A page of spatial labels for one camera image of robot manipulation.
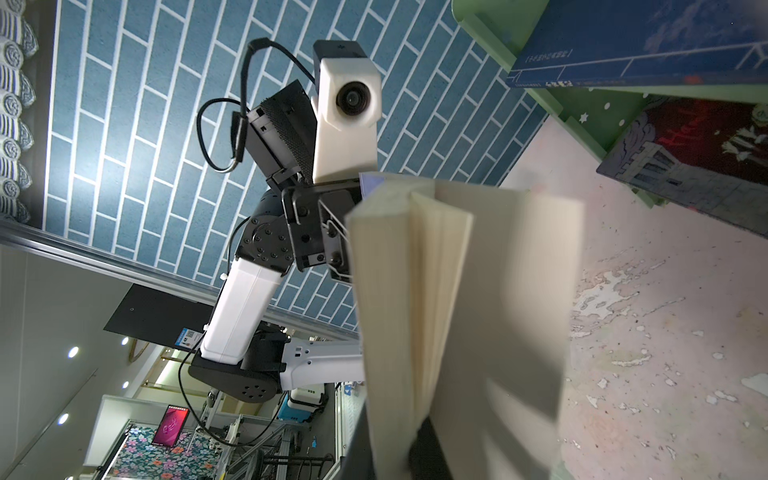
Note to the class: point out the blue book yellow label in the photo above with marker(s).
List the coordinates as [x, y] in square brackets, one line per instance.
[645, 43]

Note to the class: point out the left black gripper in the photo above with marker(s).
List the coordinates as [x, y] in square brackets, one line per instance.
[315, 218]

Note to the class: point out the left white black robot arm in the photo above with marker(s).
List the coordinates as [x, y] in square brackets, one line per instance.
[242, 354]

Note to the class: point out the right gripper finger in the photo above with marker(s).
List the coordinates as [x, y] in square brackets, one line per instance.
[426, 460]

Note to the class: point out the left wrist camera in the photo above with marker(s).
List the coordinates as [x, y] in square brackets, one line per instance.
[348, 107]

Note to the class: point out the red Hamlet picture book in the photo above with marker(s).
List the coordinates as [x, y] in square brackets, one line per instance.
[708, 156]

